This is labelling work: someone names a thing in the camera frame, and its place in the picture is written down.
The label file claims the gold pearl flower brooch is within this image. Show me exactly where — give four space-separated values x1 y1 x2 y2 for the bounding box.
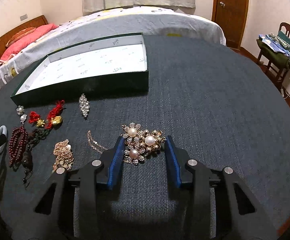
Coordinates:
121 122 166 166

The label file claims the dark cord pendant necklace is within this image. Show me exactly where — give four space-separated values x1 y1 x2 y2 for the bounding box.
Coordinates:
20 127 51 188

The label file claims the wall socket plate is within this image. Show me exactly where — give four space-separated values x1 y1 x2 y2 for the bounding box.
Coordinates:
20 14 28 21

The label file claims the bed with patterned sheet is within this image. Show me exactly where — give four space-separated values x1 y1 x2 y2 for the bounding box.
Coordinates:
0 6 226 90

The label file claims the wooden chair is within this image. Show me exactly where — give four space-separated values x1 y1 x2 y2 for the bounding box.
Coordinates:
256 22 290 93

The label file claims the orange patterned cushion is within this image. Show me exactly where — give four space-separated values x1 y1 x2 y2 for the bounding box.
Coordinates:
5 27 36 48

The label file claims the wooden headboard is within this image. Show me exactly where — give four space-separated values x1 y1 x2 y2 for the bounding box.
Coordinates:
0 15 49 69

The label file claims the small red gold charm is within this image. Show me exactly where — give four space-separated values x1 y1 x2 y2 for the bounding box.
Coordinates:
28 111 46 127

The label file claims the brown wooden door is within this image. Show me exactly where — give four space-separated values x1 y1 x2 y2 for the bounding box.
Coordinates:
212 0 249 49

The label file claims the dark green jewelry box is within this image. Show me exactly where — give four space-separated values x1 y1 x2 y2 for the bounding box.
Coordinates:
11 33 149 107

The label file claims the pile of clothes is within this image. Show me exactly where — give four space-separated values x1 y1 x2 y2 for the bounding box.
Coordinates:
256 31 290 68

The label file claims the dark blue table mat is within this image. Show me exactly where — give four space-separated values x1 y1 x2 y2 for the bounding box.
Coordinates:
0 36 290 239

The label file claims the pearl crystal earring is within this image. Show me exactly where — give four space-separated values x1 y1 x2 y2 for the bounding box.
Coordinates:
16 105 27 125

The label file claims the pink pillow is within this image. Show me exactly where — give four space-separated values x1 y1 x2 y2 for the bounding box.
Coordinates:
0 23 59 62

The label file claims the white jade bangle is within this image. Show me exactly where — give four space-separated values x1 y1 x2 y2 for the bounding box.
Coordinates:
0 125 8 155

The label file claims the rose gold bead cluster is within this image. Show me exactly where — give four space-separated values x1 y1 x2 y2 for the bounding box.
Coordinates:
53 139 74 172

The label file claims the dark red bead bracelet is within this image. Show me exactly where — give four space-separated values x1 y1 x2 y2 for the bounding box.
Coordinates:
8 126 28 169

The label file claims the red tassel gold charm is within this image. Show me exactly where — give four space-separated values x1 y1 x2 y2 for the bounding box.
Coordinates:
44 100 65 129

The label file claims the crystal leaf brooch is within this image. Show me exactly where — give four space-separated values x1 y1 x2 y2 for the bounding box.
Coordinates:
79 94 90 119

